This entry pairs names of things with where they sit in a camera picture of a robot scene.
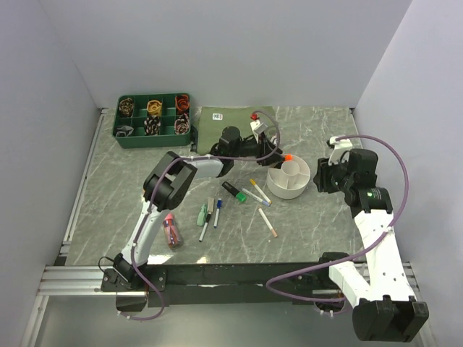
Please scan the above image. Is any light blue cap marker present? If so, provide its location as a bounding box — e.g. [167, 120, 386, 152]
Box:
[242, 188, 270, 206]

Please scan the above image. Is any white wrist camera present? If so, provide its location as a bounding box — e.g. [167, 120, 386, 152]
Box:
[327, 137, 353, 166]
[250, 112, 268, 144]

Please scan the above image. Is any grey white eraser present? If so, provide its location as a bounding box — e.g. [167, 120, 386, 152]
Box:
[207, 197, 215, 215]

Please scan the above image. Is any white round divided organizer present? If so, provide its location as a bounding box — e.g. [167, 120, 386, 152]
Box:
[266, 155, 311, 200]

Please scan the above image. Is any orange cap white marker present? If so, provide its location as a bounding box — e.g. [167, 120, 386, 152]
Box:
[258, 207, 278, 238]

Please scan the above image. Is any maroon floral rolled tie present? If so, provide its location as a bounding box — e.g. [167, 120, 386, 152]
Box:
[174, 113, 190, 134]

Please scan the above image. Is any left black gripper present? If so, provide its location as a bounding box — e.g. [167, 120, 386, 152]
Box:
[231, 132, 285, 167]

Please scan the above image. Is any aluminium rail frame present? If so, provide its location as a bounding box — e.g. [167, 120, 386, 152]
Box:
[21, 107, 435, 347]

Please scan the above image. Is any folded olive green t-shirt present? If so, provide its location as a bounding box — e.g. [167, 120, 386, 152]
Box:
[193, 106, 275, 155]

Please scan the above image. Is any yellow cap white marker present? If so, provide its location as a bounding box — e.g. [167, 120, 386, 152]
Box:
[250, 179, 272, 205]

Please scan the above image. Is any pink cap clear pen tube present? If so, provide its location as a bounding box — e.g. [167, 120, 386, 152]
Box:
[163, 213, 183, 250]

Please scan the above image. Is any green compartment tray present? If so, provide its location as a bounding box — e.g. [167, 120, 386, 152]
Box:
[112, 93, 192, 149]

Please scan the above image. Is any yellow rolled tie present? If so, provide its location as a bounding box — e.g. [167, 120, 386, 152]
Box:
[146, 100, 163, 117]

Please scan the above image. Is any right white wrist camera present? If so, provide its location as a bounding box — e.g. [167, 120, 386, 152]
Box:
[327, 137, 353, 166]

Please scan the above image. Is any orange cap black highlighter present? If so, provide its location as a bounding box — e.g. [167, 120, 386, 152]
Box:
[276, 154, 293, 168]

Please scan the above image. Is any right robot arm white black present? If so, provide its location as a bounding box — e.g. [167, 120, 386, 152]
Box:
[314, 145, 429, 343]

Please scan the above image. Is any brown patterned rolled tie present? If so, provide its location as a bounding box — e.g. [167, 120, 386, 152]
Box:
[118, 98, 135, 117]

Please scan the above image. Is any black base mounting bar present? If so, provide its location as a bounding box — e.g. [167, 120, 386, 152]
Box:
[100, 262, 359, 312]

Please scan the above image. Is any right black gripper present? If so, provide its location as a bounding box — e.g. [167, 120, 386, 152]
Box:
[312, 154, 354, 193]

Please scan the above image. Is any grey rolled tie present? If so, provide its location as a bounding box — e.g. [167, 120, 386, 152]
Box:
[114, 125, 134, 137]

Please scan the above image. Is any pink dotted rolled tie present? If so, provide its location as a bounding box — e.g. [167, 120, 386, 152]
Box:
[144, 115, 161, 136]

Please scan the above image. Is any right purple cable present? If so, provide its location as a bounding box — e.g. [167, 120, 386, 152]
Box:
[266, 134, 411, 315]

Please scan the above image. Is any green cap black highlighter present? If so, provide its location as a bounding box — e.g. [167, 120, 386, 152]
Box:
[222, 181, 247, 202]

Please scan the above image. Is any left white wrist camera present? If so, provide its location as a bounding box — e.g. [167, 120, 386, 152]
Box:
[250, 112, 268, 144]

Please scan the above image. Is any blue cap white marker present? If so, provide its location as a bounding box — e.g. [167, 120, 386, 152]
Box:
[213, 198, 222, 228]

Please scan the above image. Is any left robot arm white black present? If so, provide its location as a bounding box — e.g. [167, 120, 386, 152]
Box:
[113, 127, 284, 291]

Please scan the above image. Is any black cap white marker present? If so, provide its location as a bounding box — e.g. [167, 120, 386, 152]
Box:
[198, 213, 211, 242]

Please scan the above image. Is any orange rolled tie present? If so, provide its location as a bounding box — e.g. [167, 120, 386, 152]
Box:
[175, 94, 190, 113]

